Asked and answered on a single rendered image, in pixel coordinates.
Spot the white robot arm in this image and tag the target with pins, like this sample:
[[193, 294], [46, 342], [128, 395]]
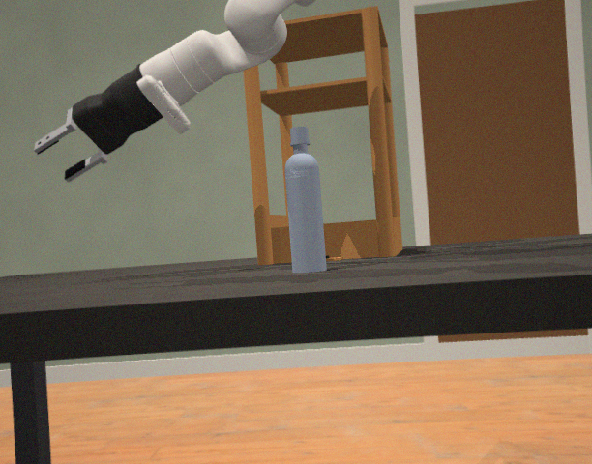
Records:
[[259, 34]]

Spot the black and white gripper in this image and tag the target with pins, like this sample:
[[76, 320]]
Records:
[[157, 95]]

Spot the grey bottle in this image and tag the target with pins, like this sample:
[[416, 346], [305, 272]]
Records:
[[304, 206]]

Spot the light brown wooden shelving unit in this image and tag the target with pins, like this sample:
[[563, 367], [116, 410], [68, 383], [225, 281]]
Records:
[[315, 37]]

